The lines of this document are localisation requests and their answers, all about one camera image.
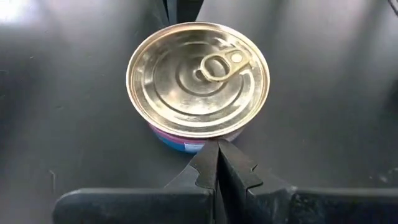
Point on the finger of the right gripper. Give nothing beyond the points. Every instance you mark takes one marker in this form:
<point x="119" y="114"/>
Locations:
<point x="189" y="9"/>
<point x="169" y="9"/>

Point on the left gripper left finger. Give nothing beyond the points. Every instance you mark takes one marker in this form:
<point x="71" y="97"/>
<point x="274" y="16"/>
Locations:
<point x="186" y="205"/>

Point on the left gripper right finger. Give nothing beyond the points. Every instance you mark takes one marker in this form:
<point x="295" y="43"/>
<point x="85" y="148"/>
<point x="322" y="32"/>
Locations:
<point x="264" y="205"/>

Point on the blue label seafood can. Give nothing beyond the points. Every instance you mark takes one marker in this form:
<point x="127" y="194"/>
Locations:
<point x="192" y="87"/>

